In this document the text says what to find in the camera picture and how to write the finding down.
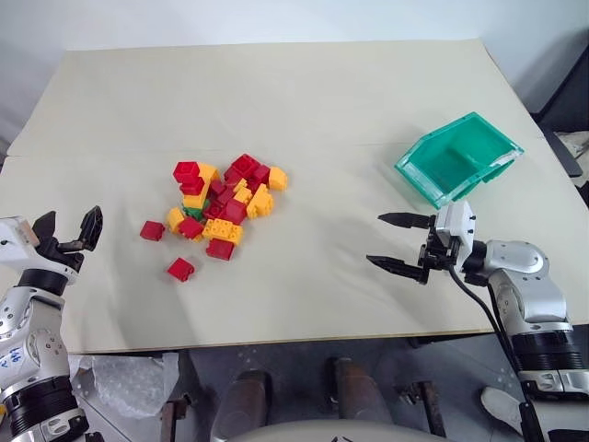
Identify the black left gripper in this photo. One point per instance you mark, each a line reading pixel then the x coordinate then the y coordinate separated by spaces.
pixel 64 258

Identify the green plastic toy brick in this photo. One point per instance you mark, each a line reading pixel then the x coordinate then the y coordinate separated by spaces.
pixel 193 213
pixel 207 201

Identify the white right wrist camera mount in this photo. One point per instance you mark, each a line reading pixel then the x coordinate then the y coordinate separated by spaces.
pixel 455 225

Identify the yellow studded plastic toy brick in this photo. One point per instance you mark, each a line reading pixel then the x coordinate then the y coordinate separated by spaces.
pixel 223 229

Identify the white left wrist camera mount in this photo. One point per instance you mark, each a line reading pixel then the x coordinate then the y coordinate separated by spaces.
pixel 14 244

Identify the red toy block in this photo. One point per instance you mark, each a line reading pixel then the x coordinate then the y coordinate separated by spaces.
pixel 244 163
pixel 226 196
pixel 232 176
pixel 185 170
pixel 190 227
pixel 235 212
pixel 152 230
pixel 221 248
pixel 180 269
pixel 217 187
pixel 212 211
pixel 261 174
pixel 192 186

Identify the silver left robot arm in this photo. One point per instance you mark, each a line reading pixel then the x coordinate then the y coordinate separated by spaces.
pixel 32 340

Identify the dark rounded brown shape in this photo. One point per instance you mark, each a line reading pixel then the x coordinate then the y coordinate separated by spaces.
pixel 359 391
pixel 244 405

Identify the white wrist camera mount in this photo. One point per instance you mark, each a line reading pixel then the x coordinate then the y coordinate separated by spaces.
pixel 455 225
pixel 14 244

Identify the green plastic bin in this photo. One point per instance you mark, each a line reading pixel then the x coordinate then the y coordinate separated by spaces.
pixel 451 161

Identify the white shoe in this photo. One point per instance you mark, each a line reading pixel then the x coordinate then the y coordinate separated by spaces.
pixel 501 407

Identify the clear crumpled plastic wrap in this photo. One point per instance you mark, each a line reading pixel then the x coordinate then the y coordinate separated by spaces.
pixel 124 380

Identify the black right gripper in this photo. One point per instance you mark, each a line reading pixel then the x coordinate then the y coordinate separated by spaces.
pixel 435 255

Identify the rusty metal bar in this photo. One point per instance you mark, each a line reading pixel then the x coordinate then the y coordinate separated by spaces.
pixel 428 407
pixel 172 419

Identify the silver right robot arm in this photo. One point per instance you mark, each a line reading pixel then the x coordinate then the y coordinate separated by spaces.
pixel 529 285

